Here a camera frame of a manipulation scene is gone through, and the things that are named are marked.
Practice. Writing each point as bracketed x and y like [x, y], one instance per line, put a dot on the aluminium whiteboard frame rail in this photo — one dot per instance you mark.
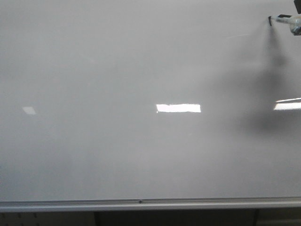
[151, 204]

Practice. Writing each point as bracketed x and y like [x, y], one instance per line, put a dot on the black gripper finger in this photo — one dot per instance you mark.
[297, 4]

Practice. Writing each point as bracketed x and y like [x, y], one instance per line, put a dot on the white whiteboard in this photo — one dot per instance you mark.
[148, 99]

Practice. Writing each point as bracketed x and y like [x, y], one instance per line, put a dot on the white black whiteboard marker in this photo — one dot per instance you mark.
[294, 22]

